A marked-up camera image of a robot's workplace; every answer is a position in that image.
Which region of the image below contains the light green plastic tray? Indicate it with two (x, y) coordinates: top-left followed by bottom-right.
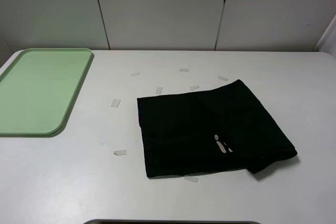
(1, 48), (93, 136)

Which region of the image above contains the black short sleeve t-shirt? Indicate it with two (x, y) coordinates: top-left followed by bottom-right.
(137, 80), (297, 178)

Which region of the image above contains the clear tape piece centre left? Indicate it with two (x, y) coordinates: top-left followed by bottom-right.
(155, 87), (163, 95)

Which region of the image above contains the clear tape piece lower left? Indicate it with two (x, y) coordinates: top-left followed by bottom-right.
(113, 150), (127, 156)

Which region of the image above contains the clear tape piece bottom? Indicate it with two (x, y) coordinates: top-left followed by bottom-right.
(184, 176), (198, 183)

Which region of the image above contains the clear tape piece far left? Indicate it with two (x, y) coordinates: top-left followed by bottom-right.
(111, 99), (121, 108)

